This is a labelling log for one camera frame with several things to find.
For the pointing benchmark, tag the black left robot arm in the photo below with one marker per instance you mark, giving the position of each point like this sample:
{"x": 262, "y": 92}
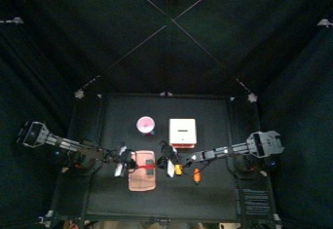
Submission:
{"x": 64, "y": 145}

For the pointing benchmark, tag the small blue toy piece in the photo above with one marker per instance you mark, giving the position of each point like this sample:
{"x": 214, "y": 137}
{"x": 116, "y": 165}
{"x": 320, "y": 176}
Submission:
{"x": 149, "y": 133}

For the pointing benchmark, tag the white rectangular box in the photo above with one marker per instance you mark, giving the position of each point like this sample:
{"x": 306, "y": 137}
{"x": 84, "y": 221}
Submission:
{"x": 182, "y": 130}

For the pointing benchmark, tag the red plastic cup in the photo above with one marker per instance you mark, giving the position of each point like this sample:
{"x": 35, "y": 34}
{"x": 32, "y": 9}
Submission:
{"x": 145, "y": 124}

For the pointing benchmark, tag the orange toy vegetable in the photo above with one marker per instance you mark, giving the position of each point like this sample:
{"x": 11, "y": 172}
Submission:
{"x": 197, "y": 176}

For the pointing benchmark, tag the pink plastic tray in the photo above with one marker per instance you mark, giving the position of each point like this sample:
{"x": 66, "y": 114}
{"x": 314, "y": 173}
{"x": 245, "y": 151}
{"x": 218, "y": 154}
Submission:
{"x": 141, "y": 182}

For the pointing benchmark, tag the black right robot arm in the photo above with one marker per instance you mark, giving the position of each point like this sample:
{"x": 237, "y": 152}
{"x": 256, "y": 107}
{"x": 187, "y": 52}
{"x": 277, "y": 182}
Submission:
{"x": 260, "y": 142}

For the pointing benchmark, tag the silver frame corner bracket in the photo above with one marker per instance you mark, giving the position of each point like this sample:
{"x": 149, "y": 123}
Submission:
{"x": 324, "y": 22}
{"x": 18, "y": 20}
{"x": 79, "y": 93}
{"x": 252, "y": 97}

